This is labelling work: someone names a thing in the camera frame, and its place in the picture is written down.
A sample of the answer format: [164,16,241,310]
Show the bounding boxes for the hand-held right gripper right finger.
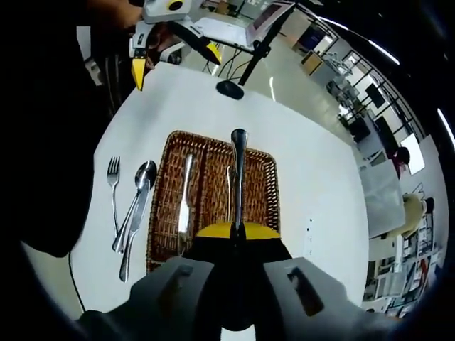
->
[238,222,348,333]

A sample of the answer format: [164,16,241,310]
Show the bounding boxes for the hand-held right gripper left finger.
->
[127,220,238,333]

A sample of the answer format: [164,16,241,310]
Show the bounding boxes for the steel knife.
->
[176,153,196,255]
[119,180,152,283]

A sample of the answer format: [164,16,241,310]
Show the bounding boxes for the steel fork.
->
[106,156,122,239]
[224,165,237,224]

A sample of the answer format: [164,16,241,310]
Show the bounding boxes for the brown wicker storage tray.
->
[146,130,282,275]

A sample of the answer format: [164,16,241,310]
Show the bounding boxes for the white storage shelf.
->
[365,234,449,313]

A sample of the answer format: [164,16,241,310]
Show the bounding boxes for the person's left hand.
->
[147,23,171,70]

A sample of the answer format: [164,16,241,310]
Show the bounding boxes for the grey chest-worn device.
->
[83,56,104,86]

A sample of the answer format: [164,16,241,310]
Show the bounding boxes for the person's black shirt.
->
[10,0,125,259]

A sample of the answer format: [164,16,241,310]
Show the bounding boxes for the blue standing banner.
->
[298,26,328,50]

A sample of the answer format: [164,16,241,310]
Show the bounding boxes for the wooden cabinet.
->
[301,49,324,77]

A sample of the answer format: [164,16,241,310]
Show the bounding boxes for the white translucent desk partition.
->
[358,158,406,237]

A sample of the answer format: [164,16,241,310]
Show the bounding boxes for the black monitor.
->
[365,83,387,109]
[373,115,397,150]

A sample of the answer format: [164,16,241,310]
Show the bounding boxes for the ceiling light strip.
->
[368,38,401,67]

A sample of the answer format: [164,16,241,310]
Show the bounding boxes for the white display screen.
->
[400,133,427,177]

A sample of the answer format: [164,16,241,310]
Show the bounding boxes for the long curved ceiling light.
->
[436,106,455,141]

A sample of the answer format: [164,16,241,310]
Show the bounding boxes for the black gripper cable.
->
[67,248,88,312]

